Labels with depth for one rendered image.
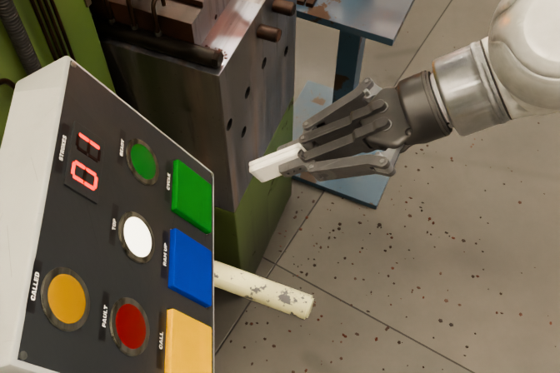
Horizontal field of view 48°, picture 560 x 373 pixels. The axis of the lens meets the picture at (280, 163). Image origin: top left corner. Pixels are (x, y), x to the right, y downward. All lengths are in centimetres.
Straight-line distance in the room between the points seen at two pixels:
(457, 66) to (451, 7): 201
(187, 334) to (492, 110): 40
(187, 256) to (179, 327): 9
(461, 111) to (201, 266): 35
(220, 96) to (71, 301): 59
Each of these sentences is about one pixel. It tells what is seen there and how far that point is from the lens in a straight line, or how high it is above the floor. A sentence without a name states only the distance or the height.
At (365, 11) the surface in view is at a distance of 153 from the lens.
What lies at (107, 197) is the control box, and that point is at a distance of 69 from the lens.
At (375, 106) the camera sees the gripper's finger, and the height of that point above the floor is 116.
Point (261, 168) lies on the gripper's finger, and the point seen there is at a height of 107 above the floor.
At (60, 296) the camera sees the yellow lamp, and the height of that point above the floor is 117.
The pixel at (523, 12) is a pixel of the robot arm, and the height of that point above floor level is 140.
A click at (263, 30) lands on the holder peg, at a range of 120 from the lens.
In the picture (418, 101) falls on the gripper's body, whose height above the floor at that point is 119.
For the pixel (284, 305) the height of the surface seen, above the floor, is 63.
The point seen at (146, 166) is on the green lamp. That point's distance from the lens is 76.
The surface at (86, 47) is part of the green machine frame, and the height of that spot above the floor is 97.
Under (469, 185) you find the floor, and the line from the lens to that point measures 212.
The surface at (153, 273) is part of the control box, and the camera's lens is 71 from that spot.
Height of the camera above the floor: 169
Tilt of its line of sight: 55 degrees down
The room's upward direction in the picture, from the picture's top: straight up
